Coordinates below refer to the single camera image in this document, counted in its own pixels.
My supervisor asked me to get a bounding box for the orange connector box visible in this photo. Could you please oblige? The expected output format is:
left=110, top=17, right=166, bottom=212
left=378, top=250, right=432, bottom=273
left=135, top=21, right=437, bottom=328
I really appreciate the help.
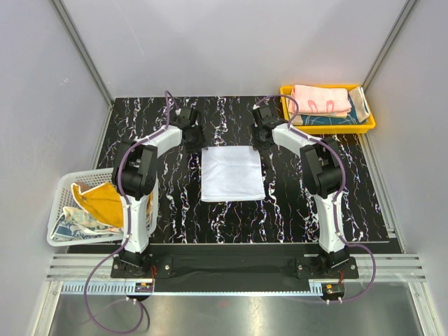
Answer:
left=323, top=283, right=345, bottom=300
left=134, top=282, right=154, bottom=293

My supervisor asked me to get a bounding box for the yellow plastic tray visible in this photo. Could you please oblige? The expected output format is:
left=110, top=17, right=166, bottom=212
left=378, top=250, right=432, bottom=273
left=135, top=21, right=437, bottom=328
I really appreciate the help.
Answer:
left=280, top=85, right=376, bottom=134

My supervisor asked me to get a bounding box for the pink white rabbit towel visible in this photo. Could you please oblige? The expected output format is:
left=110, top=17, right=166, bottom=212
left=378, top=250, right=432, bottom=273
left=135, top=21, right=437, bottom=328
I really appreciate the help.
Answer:
left=291, top=85, right=351, bottom=117

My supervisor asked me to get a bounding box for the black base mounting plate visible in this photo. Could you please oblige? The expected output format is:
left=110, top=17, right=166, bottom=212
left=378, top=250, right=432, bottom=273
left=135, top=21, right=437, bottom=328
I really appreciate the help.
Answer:
left=111, top=243, right=359, bottom=280

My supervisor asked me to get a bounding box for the light blue white towel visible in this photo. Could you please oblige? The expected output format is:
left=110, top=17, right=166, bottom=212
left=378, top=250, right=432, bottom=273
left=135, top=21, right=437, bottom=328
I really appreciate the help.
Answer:
left=201, top=146, right=265, bottom=202

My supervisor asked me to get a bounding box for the right orange connector box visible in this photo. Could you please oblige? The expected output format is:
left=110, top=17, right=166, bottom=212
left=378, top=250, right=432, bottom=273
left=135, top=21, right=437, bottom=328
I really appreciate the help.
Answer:
left=323, top=283, right=345, bottom=300

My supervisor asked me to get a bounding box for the blue white patterned towel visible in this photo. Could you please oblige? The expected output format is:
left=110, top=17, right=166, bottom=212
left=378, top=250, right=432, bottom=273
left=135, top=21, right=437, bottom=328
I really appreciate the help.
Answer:
left=50, top=206, right=123, bottom=242

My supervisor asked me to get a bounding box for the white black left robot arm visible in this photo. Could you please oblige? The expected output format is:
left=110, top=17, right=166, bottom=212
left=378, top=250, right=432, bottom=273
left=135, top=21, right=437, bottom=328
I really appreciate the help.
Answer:
left=111, top=107, right=207, bottom=277

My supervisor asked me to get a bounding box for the left orange connector box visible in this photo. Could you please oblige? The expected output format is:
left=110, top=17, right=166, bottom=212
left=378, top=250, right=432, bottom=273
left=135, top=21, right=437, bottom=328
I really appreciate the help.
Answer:
left=134, top=282, right=154, bottom=293

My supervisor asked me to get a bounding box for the yellow brown bear towel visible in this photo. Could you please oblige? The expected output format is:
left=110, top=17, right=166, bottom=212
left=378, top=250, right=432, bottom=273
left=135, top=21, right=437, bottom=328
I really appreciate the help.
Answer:
left=71, top=181, right=155, bottom=230

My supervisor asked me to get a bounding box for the aluminium frame rail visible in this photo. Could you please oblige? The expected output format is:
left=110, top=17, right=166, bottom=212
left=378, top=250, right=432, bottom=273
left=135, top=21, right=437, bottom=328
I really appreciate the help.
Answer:
left=45, top=253, right=426, bottom=283

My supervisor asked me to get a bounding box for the white plastic laundry basket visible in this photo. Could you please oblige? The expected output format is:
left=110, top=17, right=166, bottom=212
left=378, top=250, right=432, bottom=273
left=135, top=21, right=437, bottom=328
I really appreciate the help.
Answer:
left=47, top=168, right=158, bottom=253

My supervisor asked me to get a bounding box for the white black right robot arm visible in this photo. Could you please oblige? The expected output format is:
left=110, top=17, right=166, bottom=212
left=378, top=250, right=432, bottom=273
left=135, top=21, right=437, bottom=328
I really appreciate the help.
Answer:
left=252, top=106, right=347, bottom=278

